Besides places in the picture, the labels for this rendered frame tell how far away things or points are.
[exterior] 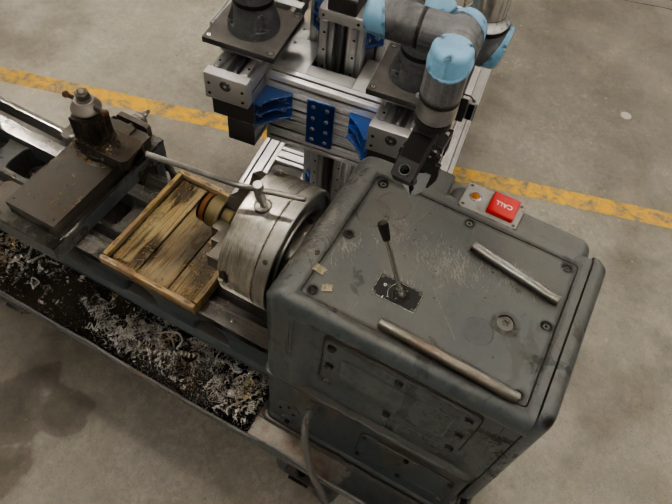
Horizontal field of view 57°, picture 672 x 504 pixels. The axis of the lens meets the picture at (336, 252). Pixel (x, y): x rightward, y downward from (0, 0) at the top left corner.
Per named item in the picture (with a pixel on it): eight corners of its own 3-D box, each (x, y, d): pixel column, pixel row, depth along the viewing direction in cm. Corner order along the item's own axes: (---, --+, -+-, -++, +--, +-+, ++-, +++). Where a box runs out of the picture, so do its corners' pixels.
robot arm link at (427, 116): (451, 118, 107) (408, 100, 109) (445, 136, 111) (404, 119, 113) (466, 93, 111) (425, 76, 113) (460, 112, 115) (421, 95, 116)
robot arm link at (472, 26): (436, -8, 112) (418, 26, 106) (496, 10, 110) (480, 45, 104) (427, 29, 118) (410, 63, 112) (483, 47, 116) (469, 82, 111)
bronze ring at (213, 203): (246, 195, 147) (213, 180, 149) (223, 222, 142) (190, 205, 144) (247, 219, 155) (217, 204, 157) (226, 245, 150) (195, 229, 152)
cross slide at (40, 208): (160, 137, 182) (157, 126, 179) (57, 238, 160) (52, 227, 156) (115, 116, 186) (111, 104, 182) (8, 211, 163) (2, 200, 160)
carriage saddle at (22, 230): (169, 153, 187) (166, 139, 182) (60, 263, 163) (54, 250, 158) (91, 115, 193) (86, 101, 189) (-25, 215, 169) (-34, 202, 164)
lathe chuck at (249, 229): (321, 225, 165) (317, 159, 137) (259, 323, 154) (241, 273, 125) (292, 211, 167) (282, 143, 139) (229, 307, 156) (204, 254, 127)
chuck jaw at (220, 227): (258, 236, 143) (229, 271, 136) (258, 250, 147) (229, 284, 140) (218, 217, 145) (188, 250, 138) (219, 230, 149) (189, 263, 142)
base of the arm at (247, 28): (241, 4, 183) (240, -28, 175) (288, 18, 181) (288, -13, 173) (218, 32, 175) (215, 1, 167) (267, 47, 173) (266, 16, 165)
